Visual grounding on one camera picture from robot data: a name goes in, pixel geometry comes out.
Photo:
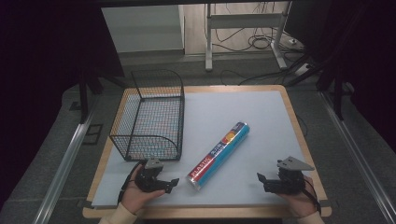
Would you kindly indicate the aluminium floor rail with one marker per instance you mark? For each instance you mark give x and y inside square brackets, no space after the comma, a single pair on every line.
[62,174]
[358,158]

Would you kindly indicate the person's left hand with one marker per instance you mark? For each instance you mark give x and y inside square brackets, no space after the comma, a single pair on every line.
[135,197]

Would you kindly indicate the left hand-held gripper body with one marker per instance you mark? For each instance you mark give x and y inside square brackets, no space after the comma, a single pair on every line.
[148,180]

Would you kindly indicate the person's right hand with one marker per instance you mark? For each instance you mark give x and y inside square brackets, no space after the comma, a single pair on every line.
[302,202]

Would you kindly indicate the dark curtain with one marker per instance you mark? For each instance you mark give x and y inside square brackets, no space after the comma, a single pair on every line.
[370,62]
[37,77]

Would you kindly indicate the white power strip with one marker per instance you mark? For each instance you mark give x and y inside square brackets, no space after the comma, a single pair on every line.
[302,70]

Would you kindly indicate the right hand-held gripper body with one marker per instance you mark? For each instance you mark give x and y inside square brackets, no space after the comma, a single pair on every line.
[291,182]

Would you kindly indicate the black floor plate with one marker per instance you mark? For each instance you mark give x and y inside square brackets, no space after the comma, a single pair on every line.
[92,134]

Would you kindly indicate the black metal stand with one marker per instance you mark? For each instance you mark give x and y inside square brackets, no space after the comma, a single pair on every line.
[83,99]
[337,99]

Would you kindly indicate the white board panel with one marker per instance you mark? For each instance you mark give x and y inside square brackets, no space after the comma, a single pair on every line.
[143,28]

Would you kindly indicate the blue plastic wrap roll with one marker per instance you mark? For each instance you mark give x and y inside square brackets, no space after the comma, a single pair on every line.
[218,155]

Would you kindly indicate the white metal desk frame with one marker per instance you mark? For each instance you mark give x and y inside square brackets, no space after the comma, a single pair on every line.
[246,20]

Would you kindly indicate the pale grey table mat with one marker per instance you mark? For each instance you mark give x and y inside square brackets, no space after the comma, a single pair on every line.
[249,102]

